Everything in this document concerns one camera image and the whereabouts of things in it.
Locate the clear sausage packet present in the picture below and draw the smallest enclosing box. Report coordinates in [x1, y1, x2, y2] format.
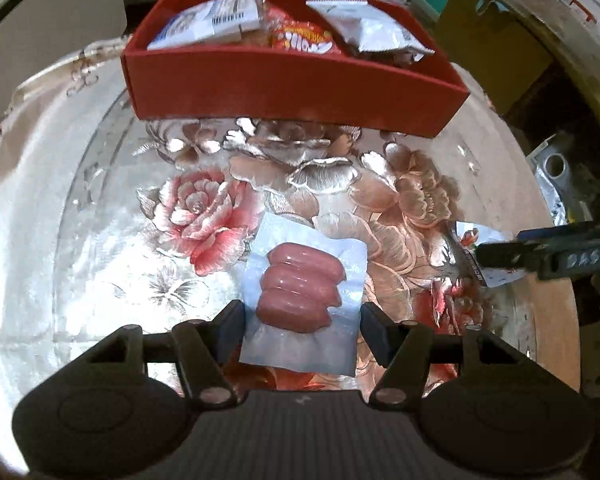
[238, 211, 369, 377]

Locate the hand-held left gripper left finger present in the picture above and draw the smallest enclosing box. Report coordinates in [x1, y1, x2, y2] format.
[75, 300, 246, 408]

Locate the shiny floral tablecloth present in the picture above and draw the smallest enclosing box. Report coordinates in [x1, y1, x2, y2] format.
[0, 34, 583, 463]

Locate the blue white bread packet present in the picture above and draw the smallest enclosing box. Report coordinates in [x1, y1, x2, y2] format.
[146, 0, 272, 52]

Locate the beige cabinet panel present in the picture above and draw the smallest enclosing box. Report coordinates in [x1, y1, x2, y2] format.
[0, 6, 129, 147]

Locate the brown cardboard box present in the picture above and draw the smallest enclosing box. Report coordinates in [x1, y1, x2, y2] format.
[436, 0, 554, 117]

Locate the red cardboard box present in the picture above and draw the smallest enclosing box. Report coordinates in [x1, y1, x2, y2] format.
[120, 0, 472, 139]

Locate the red gummy packet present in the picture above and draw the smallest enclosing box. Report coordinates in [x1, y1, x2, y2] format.
[266, 1, 352, 57]

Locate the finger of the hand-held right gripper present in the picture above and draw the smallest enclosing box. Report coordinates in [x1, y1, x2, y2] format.
[474, 240, 552, 274]
[516, 219, 600, 246]

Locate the small white barcode packet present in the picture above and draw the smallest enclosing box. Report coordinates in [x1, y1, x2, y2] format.
[451, 219, 526, 289]

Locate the orange cake packet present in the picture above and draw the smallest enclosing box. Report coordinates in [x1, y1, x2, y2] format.
[239, 24, 277, 49]

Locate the wooden desk with glass top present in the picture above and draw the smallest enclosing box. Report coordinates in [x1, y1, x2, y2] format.
[459, 0, 600, 128]

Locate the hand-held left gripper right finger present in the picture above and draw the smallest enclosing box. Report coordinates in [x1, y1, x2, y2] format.
[361, 302, 532, 408]

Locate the long white snack packet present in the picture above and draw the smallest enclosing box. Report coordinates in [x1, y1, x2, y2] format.
[306, 0, 437, 64]

